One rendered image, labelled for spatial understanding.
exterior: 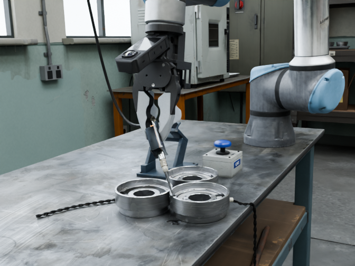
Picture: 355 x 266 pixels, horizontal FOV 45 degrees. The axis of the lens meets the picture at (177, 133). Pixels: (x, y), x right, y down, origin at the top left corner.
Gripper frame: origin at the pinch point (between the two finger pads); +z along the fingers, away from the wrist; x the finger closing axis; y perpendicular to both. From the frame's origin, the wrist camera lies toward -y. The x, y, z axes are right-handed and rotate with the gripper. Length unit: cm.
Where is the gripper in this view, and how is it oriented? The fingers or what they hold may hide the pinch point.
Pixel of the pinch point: (153, 133)
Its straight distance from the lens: 80.1
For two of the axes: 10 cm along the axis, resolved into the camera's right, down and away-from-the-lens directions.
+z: -0.5, 9.9, 1.0
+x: -8.7, -0.9, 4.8
